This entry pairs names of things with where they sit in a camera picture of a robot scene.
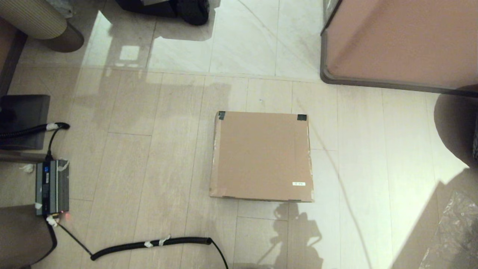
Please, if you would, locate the black wheeled machine base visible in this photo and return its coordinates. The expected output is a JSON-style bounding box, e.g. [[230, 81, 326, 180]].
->
[[115, 0, 211, 26]]

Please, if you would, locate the brown cardboard shoe box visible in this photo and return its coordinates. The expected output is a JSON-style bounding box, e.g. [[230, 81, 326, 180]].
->
[[209, 111, 315, 203]]

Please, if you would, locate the grey crumpled cloth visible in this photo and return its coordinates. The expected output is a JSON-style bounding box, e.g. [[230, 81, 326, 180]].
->
[[48, 0, 76, 19]]

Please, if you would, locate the ribbed beige round stool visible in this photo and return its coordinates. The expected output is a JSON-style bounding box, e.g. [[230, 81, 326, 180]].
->
[[0, 0, 85, 53]]

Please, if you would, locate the pink cabinet with grey base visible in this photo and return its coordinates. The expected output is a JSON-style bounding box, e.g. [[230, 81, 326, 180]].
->
[[320, 0, 478, 99]]

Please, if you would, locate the grey power supply box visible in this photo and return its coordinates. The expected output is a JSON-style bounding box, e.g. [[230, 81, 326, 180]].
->
[[35, 158, 71, 217]]

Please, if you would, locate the dark grey square block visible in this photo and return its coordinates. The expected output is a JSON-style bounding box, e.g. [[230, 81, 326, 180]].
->
[[0, 95, 51, 151]]

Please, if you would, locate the short black corrugated conduit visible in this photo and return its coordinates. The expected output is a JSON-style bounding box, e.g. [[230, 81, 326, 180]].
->
[[0, 122, 71, 141]]

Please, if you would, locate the thin black cable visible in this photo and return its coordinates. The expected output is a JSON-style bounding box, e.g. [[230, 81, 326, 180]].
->
[[45, 126, 63, 162], [47, 216, 229, 269]]

